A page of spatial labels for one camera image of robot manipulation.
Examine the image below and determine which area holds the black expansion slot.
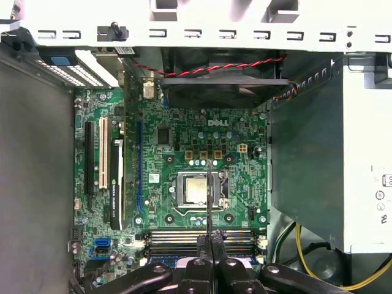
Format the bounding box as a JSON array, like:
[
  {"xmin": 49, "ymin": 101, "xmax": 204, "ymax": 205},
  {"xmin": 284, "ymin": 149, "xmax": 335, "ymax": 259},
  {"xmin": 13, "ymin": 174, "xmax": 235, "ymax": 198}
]
[{"xmin": 84, "ymin": 121, "xmax": 96, "ymax": 213}]

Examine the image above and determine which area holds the black PC case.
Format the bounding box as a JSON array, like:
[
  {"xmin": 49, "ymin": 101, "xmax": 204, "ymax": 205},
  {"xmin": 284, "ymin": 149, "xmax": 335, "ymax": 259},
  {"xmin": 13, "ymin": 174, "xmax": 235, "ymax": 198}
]
[{"xmin": 0, "ymin": 18, "xmax": 392, "ymax": 294}]

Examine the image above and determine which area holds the yellow black power wire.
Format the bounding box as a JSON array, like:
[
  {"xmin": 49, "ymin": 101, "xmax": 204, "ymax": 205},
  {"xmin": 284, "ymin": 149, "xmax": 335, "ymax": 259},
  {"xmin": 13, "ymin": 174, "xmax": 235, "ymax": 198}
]
[{"xmin": 294, "ymin": 222, "xmax": 392, "ymax": 292}]

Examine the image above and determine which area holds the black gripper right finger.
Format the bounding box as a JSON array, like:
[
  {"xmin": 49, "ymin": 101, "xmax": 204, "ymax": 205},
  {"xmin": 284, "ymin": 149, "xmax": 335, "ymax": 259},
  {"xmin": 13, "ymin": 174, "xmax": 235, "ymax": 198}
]
[{"xmin": 213, "ymin": 229, "xmax": 355, "ymax": 294}]

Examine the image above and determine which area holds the blue expansion slot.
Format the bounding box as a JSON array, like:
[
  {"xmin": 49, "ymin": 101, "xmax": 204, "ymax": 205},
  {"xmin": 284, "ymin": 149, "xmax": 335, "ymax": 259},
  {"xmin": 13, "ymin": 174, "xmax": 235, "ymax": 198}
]
[{"xmin": 137, "ymin": 122, "xmax": 145, "ymax": 216}]

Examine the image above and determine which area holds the black case fan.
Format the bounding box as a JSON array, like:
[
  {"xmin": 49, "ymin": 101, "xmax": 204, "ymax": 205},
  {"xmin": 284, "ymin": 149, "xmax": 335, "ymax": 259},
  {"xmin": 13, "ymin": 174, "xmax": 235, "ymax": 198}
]
[{"xmin": 160, "ymin": 48, "xmax": 290, "ymax": 110}]

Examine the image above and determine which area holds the metal socket cover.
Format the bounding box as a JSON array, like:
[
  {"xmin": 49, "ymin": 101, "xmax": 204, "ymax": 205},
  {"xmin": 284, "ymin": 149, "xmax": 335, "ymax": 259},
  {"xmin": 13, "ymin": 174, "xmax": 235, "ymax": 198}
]
[{"xmin": 176, "ymin": 170, "xmax": 231, "ymax": 209}]

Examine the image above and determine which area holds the white expansion slot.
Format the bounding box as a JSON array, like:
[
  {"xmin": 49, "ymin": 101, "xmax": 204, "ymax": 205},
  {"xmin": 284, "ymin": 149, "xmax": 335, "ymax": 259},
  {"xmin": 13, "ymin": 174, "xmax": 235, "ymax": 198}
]
[{"xmin": 97, "ymin": 116, "xmax": 109, "ymax": 189}]

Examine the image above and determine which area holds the black graphics card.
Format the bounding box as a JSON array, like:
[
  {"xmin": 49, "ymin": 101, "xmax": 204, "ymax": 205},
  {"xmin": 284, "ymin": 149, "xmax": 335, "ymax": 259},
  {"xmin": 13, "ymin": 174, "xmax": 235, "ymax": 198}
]
[{"xmin": 108, "ymin": 72, "xmax": 141, "ymax": 231}]

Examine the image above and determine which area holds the green motherboard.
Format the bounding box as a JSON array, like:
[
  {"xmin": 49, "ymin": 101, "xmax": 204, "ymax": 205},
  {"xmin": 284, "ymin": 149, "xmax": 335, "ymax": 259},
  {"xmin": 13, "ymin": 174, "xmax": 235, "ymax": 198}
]
[{"xmin": 73, "ymin": 88, "xmax": 270, "ymax": 294}]

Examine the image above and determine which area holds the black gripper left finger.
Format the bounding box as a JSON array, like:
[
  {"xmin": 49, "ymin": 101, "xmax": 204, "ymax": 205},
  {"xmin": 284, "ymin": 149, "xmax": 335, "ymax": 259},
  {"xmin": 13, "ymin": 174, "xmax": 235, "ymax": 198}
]
[{"xmin": 102, "ymin": 234, "xmax": 214, "ymax": 294}]

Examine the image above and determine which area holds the grey power supply unit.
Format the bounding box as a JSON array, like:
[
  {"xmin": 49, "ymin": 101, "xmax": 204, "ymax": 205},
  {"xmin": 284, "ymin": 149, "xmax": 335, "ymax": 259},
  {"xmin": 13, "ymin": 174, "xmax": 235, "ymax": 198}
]
[{"xmin": 269, "ymin": 51, "xmax": 392, "ymax": 255}]

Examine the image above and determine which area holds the locking lever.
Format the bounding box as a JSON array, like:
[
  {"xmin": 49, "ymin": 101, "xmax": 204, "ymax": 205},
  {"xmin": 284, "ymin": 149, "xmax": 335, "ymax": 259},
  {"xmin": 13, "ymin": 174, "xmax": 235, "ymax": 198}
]
[{"xmin": 171, "ymin": 205, "xmax": 232, "ymax": 219}]

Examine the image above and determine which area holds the red black twisted wire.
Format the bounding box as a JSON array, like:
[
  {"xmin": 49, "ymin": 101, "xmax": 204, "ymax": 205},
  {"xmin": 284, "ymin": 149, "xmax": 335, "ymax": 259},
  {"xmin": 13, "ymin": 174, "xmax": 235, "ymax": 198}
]
[{"xmin": 131, "ymin": 54, "xmax": 288, "ymax": 77}]

